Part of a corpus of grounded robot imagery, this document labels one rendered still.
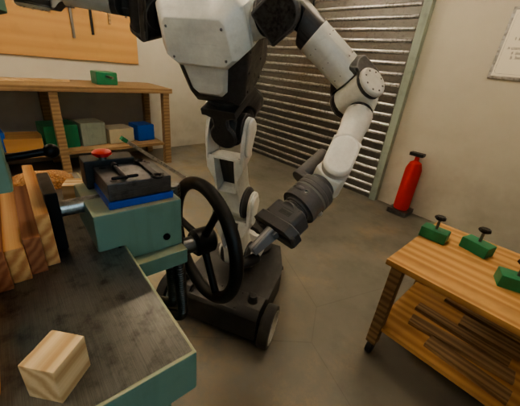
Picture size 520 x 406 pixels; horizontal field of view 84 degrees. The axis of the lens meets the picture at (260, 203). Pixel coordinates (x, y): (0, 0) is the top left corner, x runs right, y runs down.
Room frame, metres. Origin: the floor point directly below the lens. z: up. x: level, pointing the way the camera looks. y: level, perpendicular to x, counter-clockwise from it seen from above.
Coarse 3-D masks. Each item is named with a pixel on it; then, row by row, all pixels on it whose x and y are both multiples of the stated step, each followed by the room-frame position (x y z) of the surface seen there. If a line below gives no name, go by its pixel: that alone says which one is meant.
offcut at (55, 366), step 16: (48, 336) 0.17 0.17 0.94; (64, 336) 0.17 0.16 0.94; (80, 336) 0.18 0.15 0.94; (32, 352) 0.16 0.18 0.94; (48, 352) 0.16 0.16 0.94; (64, 352) 0.16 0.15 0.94; (80, 352) 0.17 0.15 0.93; (32, 368) 0.14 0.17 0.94; (48, 368) 0.14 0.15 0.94; (64, 368) 0.15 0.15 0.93; (80, 368) 0.17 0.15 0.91; (32, 384) 0.14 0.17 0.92; (48, 384) 0.14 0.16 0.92; (64, 384) 0.15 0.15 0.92; (64, 400) 0.14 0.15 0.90
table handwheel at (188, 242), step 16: (192, 176) 0.57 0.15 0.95; (208, 192) 0.51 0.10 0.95; (224, 208) 0.48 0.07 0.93; (208, 224) 0.51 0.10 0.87; (224, 224) 0.46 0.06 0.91; (192, 240) 0.52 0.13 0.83; (208, 240) 0.52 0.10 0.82; (240, 240) 0.45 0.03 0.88; (208, 256) 0.52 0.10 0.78; (240, 256) 0.44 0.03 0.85; (192, 272) 0.56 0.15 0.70; (208, 272) 0.51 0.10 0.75; (240, 272) 0.43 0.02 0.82; (208, 288) 0.51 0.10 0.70
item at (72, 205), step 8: (40, 176) 0.39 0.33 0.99; (48, 176) 0.39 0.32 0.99; (40, 184) 0.36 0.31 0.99; (48, 184) 0.36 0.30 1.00; (48, 192) 0.34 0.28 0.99; (48, 200) 0.34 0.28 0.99; (56, 200) 0.34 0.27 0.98; (64, 200) 0.38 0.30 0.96; (72, 200) 0.39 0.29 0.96; (80, 200) 0.39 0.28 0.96; (48, 208) 0.34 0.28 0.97; (56, 208) 0.34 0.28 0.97; (64, 208) 0.37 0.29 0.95; (72, 208) 0.38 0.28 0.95; (80, 208) 0.39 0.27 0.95; (56, 216) 0.34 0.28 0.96; (56, 224) 0.34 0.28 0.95; (56, 232) 0.34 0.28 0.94; (64, 232) 0.34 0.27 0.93; (56, 240) 0.34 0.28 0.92; (64, 240) 0.34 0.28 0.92; (64, 248) 0.34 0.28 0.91
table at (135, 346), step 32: (64, 224) 0.41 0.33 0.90; (64, 256) 0.33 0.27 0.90; (96, 256) 0.34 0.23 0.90; (128, 256) 0.34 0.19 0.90; (160, 256) 0.39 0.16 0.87; (32, 288) 0.26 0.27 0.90; (64, 288) 0.27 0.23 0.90; (96, 288) 0.27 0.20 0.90; (128, 288) 0.28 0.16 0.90; (0, 320) 0.22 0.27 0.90; (32, 320) 0.22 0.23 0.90; (64, 320) 0.22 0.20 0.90; (96, 320) 0.23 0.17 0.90; (128, 320) 0.23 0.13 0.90; (160, 320) 0.24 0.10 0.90; (0, 352) 0.18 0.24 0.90; (96, 352) 0.19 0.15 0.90; (128, 352) 0.19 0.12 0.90; (160, 352) 0.20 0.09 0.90; (192, 352) 0.20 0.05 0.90; (96, 384) 0.16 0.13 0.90; (128, 384) 0.16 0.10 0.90; (160, 384) 0.18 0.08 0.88; (192, 384) 0.20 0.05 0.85
